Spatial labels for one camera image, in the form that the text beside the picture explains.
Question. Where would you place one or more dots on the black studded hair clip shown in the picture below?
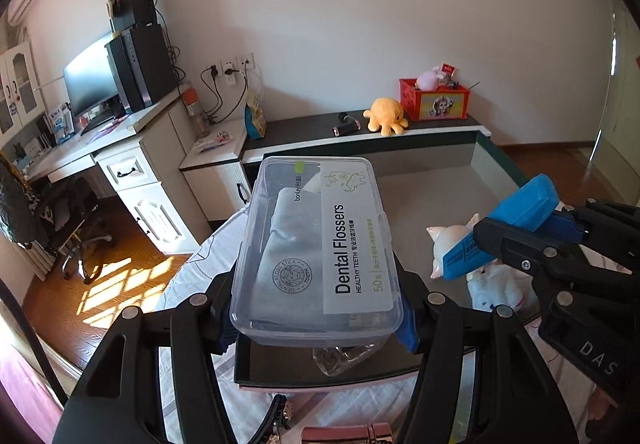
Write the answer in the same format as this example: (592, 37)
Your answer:
(277, 419)

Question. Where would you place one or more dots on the rose gold metallic case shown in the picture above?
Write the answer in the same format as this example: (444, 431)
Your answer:
(350, 434)

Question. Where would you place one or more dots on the black roller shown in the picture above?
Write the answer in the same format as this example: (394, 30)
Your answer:
(347, 127)

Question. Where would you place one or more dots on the black keyboard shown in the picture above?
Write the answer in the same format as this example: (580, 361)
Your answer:
(102, 121)

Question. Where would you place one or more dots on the blue snack bag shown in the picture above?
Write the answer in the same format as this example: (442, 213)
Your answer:
(256, 119)

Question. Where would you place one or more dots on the black low cabinet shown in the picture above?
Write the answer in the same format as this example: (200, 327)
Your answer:
(310, 134)

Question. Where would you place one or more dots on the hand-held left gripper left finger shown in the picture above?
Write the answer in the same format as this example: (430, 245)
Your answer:
(220, 309)

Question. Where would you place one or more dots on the blue white box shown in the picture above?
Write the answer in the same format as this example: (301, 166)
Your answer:
(59, 121)

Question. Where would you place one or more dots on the orange capped bottle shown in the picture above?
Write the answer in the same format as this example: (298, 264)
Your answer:
(194, 109)

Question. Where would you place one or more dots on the black speaker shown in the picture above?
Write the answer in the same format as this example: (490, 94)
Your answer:
(131, 6)

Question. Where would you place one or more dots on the black computer tower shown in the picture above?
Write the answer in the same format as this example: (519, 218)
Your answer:
(137, 66)

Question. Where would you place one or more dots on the purple mouse pad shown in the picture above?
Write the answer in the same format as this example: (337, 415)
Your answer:
(107, 130)

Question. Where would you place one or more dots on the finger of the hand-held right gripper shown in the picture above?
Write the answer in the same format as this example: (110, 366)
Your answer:
(565, 226)
(510, 244)

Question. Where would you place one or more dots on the white nightstand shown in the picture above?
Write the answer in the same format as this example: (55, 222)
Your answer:
(220, 166)

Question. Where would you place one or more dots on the red toy box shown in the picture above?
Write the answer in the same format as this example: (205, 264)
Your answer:
(435, 102)

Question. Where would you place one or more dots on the white desk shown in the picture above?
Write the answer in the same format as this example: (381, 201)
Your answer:
(150, 159)

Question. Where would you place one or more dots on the white striped quilt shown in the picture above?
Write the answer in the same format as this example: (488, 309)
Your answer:
(330, 406)

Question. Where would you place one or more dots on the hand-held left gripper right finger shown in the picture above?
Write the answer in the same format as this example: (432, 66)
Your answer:
(407, 336)

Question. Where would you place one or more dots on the pink plush toy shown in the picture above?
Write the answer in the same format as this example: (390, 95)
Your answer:
(429, 80)

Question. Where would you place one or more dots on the red card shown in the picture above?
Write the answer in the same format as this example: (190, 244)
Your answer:
(446, 70)

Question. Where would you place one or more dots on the pink patterned pouch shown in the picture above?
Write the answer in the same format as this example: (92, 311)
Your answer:
(215, 142)

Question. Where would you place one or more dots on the white wall socket row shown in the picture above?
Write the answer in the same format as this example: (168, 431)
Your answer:
(235, 66)

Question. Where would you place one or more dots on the yellow octopus plush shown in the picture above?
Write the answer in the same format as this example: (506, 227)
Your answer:
(385, 116)

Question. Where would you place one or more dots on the white desk lamp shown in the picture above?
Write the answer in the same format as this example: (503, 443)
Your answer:
(50, 82)

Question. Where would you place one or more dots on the white cat figurine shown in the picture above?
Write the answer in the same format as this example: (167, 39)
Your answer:
(450, 244)

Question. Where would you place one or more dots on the black computer monitor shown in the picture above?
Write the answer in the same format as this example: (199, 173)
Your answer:
(92, 81)

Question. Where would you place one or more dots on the clear plastic floss box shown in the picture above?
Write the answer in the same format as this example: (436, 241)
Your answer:
(320, 249)

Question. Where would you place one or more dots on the blue plastic case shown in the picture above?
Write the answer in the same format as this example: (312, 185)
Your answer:
(525, 204)

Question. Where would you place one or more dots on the white wall cabinet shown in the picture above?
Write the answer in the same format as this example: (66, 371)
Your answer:
(17, 84)

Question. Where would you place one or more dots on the black office chair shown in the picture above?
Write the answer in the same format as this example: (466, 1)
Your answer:
(55, 209)

